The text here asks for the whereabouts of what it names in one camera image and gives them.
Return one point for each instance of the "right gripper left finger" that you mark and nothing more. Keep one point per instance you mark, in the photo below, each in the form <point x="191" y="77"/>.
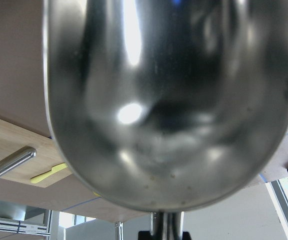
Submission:
<point x="144" y="235"/>

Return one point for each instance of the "yellow plastic knife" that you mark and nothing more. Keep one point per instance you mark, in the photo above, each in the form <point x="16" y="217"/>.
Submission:
<point x="53" y="170"/>

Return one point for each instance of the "metal ice scoop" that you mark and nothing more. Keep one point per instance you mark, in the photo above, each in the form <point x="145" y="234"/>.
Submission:
<point x="166" y="106"/>

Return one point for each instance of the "wooden cutting board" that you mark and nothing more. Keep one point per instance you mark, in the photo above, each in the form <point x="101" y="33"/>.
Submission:
<point x="13" y="138"/>

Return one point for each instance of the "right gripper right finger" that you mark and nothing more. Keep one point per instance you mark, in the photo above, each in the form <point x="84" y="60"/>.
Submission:
<point x="186" y="236"/>

